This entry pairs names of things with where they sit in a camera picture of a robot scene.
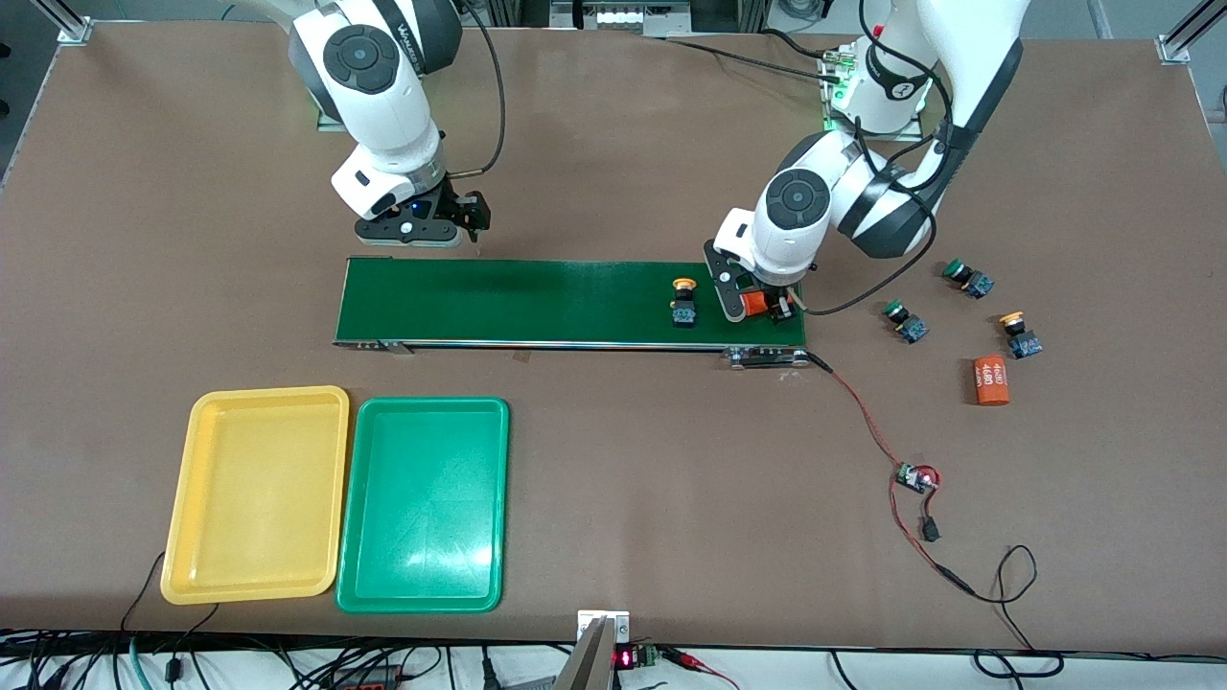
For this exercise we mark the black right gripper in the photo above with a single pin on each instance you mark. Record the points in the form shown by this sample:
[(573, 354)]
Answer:
[(452, 204)]

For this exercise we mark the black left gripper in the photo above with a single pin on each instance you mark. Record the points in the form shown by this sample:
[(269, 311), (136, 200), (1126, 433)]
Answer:
[(778, 303)]

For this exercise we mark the orange 4680 cylinder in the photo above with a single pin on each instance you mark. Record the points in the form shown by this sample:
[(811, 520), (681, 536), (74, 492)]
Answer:
[(754, 305), (991, 381)]

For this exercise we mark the yellow push button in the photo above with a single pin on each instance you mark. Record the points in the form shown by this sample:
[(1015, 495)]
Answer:
[(1022, 340), (684, 311)]

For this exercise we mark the green push button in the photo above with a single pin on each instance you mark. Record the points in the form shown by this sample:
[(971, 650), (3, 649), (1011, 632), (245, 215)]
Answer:
[(906, 324), (970, 280)]

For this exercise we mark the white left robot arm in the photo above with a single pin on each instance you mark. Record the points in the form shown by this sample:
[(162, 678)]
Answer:
[(978, 57)]

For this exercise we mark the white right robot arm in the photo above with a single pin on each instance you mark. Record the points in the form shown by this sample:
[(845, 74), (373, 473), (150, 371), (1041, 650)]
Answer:
[(383, 105)]

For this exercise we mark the green conveyor belt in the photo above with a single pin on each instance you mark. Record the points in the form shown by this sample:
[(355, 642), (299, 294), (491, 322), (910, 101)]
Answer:
[(575, 302)]

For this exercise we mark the small black circuit board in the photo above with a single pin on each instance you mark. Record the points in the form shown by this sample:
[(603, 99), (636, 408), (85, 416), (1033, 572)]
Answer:
[(913, 476)]

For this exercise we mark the metal equipment rack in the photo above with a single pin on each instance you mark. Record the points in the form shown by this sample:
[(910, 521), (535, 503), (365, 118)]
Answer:
[(623, 14)]

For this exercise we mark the black plug with red lead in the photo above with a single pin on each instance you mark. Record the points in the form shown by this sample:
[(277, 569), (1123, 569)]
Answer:
[(930, 529)]

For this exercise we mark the green plastic tray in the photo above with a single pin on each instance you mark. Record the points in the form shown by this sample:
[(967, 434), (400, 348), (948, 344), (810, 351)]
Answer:
[(422, 508)]

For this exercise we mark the red clip leads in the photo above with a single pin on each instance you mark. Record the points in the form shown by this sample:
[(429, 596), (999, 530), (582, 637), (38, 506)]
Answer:
[(685, 657)]

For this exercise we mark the yellow plastic tray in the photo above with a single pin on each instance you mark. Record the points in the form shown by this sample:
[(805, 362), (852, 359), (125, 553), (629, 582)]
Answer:
[(254, 498)]

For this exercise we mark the red digit display module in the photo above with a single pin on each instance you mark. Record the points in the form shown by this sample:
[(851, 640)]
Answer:
[(625, 658)]

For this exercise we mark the orange power strip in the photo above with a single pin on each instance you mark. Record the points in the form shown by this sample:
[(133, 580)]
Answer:
[(364, 682)]

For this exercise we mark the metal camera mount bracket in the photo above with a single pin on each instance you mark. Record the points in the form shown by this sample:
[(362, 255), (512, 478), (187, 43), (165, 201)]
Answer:
[(599, 661)]

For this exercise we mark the aluminium frame corner post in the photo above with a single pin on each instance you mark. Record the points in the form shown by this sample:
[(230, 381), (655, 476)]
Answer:
[(1174, 48), (72, 31)]

